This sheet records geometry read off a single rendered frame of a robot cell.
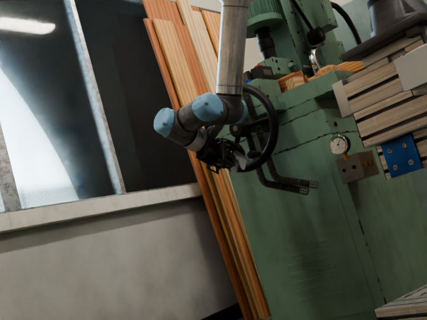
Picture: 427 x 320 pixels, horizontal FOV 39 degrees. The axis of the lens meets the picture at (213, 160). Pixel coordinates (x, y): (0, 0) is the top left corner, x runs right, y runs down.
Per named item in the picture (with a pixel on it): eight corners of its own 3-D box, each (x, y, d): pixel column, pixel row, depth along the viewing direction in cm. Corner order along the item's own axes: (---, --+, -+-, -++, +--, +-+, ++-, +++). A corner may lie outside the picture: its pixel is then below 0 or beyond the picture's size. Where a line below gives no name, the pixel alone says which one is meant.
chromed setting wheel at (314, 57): (313, 77, 226) (303, 47, 228) (328, 79, 236) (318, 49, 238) (320, 75, 225) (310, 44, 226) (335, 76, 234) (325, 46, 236)
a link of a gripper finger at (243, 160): (248, 177, 188) (228, 166, 183) (248, 160, 192) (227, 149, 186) (256, 173, 187) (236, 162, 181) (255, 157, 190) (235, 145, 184)
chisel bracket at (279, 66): (263, 84, 226) (256, 63, 227) (282, 86, 237) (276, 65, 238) (279, 77, 221) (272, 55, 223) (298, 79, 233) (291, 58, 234)
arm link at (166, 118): (170, 123, 163) (150, 136, 168) (199, 140, 170) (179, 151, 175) (171, 100, 167) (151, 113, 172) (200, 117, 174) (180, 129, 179)
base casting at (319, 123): (227, 173, 224) (220, 149, 225) (302, 162, 270) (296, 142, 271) (332, 133, 198) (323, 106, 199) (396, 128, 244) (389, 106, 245)
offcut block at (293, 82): (295, 87, 205) (292, 77, 205) (288, 91, 208) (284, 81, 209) (305, 86, 208) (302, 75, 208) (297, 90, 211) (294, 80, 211)
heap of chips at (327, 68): (310, 80, 202) (307, 70, 203) (329, 82, 213) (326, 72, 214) (333, 70, 197) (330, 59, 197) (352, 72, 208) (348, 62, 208)
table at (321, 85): (185, 147, 223) (181, 131, 224) (233, 143, 247) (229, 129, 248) (328, 85, 187) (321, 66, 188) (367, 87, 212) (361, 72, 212)
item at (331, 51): (323, 78, 233) (313, 49, 234) (331, 79, 238) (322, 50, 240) (344, 68, 227) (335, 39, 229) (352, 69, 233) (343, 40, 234)
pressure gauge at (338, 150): (333, 163, 191) (326, 138, 192) (339, 162, 194) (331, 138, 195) (351, 157, 187) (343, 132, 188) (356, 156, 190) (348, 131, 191)
